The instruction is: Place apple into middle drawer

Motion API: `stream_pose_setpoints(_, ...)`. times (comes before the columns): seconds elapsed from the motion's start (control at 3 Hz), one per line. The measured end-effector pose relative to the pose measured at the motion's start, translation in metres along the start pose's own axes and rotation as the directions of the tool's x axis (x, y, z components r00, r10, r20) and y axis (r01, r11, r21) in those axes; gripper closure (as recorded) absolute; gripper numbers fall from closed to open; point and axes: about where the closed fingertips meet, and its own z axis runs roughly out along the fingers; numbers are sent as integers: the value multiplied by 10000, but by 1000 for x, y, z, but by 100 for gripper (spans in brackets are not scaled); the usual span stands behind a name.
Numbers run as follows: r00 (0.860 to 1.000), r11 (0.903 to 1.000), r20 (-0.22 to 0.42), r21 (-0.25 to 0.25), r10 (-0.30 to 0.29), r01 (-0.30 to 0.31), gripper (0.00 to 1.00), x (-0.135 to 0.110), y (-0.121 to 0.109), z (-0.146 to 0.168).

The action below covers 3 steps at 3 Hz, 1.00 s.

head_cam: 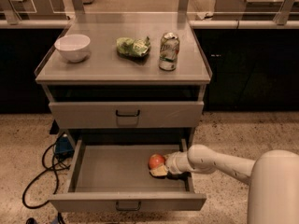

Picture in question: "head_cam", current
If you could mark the green chip bag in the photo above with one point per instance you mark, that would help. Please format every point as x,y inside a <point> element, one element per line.
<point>136,48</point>

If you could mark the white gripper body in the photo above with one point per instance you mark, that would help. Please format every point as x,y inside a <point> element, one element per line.
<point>172,162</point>

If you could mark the closed upper grey drawer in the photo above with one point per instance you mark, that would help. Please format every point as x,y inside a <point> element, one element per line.
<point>96,115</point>

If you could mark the silver green soda can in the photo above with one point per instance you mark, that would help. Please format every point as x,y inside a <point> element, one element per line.
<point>169,49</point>

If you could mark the background steel counter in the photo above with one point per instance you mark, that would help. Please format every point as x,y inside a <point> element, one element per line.
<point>246,10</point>

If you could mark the red apple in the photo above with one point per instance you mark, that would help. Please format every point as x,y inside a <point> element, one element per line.
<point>155,161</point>

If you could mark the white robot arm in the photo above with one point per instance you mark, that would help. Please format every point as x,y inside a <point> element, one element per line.
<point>273,178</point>

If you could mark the open middle grey drawer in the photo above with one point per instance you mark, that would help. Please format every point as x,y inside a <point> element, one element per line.
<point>116,178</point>

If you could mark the grey drawer cabinet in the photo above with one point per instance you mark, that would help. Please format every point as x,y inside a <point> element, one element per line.
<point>108,76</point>

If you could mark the blue power box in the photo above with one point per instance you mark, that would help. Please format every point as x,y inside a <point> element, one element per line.
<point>62,147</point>

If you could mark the white ceramic bowl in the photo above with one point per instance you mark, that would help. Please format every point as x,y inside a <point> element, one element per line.
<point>74,48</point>

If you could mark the grey horizontal rail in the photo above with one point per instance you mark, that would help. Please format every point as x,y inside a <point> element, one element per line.
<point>48,24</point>

